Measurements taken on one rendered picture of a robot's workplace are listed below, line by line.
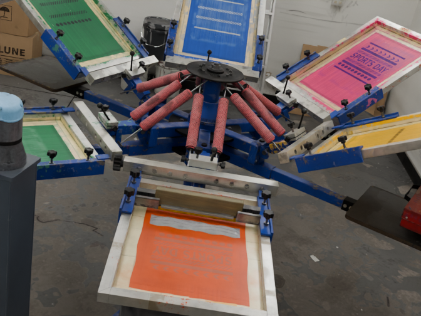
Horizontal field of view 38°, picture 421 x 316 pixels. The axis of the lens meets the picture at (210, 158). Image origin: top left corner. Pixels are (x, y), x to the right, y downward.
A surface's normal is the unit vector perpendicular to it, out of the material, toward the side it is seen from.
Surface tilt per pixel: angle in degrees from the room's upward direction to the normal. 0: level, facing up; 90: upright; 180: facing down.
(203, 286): 0
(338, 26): 90
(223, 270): 0
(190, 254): 0
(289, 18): 90
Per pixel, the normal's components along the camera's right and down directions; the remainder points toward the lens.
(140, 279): 0.17, -0.88
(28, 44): -0.01, 0.44
